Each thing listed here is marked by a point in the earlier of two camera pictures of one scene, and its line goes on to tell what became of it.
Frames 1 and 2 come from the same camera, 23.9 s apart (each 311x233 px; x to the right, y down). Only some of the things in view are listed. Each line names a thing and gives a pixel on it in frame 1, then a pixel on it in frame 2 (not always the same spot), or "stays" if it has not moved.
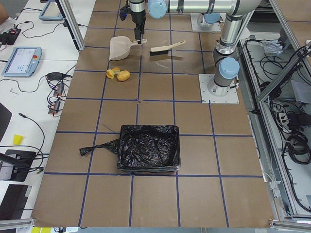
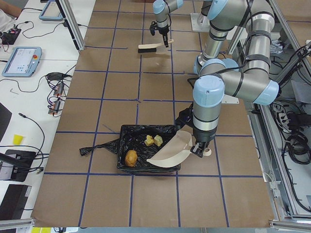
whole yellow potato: (123, 75) → (130, 158)
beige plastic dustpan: (120, 45) → (178, 147)
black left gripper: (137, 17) → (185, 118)
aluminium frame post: (71, 20) stays
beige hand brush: (164, 50) → (151, 47)
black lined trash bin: (145, 149) stays
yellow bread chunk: (116, 70) → (158, 140)
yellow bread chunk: (110, 74) → (149, 141)
